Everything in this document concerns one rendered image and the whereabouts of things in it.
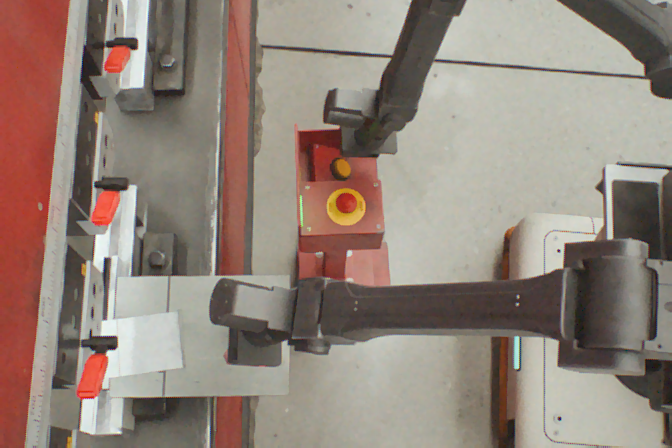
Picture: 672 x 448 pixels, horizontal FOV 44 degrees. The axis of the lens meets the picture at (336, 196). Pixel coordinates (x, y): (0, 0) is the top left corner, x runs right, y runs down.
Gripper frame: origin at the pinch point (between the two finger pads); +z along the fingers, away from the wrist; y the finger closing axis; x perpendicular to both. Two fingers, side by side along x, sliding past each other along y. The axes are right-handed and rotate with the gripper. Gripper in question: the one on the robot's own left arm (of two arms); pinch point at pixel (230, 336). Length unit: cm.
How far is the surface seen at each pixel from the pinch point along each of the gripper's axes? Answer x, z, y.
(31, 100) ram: -35.4, -27.5, -16.6
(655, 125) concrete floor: 151, 33, -80
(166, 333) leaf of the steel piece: -5.3, 11.3, -1.7
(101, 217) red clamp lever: -23.7, -14.2, -9.9
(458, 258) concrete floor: 99, 65, -40
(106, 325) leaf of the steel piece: -13.0, 15.9, -3.0
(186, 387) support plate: -2.3, 9.8, 6.2
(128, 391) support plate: -9.5, 14.2, 6.7
